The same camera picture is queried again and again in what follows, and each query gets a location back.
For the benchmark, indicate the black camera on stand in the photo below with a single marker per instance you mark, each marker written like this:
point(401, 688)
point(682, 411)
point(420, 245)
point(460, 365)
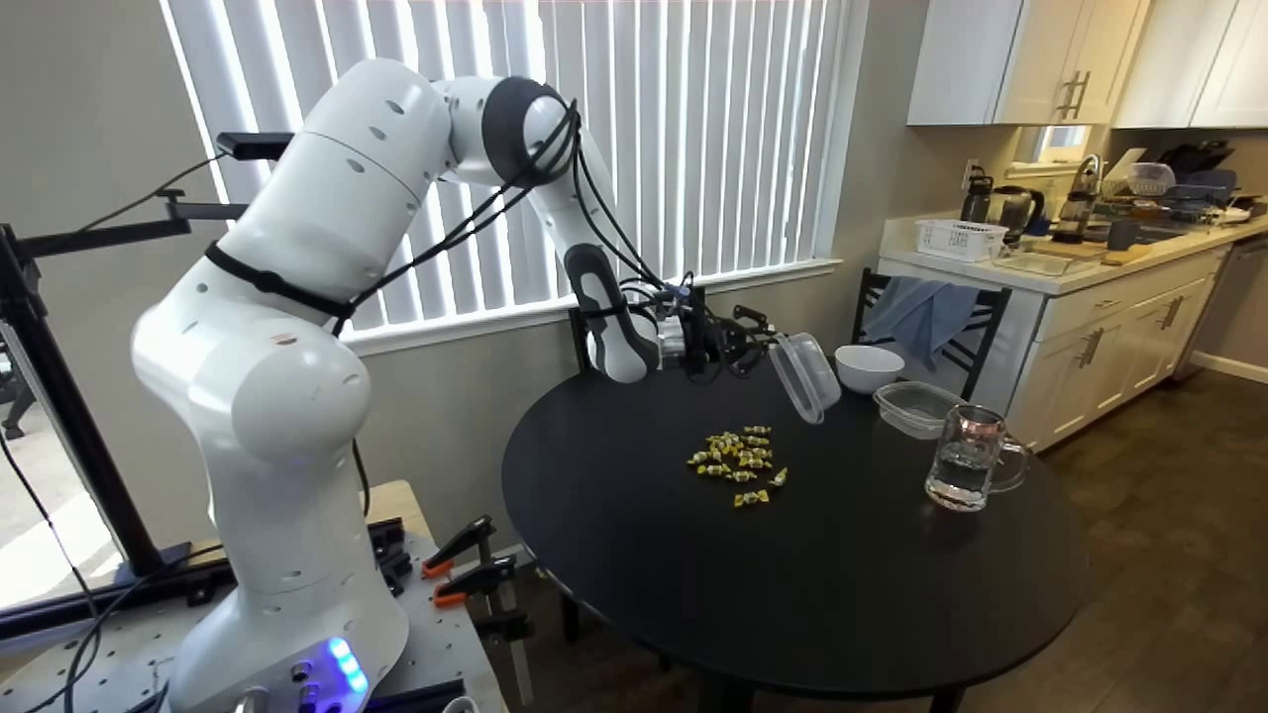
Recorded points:
point(250, 144)

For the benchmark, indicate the blue cloth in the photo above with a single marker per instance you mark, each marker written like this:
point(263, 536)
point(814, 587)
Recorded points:
point(918, 319)

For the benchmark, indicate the white upper wall cabinets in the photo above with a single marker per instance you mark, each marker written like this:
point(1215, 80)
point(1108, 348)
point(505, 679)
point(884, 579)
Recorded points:
point(1031, 61)

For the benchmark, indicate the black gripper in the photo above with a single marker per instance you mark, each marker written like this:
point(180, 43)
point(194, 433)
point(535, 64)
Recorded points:
point(700, 340)

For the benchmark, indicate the yellow pasta pieces pile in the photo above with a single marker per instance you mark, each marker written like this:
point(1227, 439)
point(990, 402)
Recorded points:
point(739, 460)

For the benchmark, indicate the white kitchen counter cabinet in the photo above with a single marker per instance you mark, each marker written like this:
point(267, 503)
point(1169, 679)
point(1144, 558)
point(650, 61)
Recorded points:
point(1124, 332)

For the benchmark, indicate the white vertical window blinds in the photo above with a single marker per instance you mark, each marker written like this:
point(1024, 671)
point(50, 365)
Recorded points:
point(739, 132)

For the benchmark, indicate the glass measuring pitcher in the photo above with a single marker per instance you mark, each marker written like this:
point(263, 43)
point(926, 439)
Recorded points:
point(965, 470)

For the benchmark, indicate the black chair with cloth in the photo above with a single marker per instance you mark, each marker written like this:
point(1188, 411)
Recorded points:
point(994, 321)

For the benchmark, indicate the clear plastic lunchbox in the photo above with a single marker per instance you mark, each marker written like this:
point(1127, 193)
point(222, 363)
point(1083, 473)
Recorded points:
point(806, 378)

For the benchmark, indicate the robot mounting table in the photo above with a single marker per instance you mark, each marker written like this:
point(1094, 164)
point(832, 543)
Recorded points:
point(441, 646)

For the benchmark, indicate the black metal stand frame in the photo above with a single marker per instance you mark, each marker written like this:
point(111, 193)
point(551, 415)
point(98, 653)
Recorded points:
point(65, 420)

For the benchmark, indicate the black coffee maker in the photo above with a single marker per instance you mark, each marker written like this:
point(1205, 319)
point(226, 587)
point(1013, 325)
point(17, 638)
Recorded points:
point(983, 201)

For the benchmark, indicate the white bowl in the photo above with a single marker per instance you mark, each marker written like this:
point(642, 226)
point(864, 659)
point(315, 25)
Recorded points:
point(868, 365)

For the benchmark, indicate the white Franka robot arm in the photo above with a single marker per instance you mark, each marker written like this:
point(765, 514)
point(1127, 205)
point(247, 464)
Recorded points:
point(263, 399)

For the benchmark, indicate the clear plastic tub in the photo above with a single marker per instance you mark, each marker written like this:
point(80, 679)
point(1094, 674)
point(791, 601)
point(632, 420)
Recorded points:
point(962, 239)

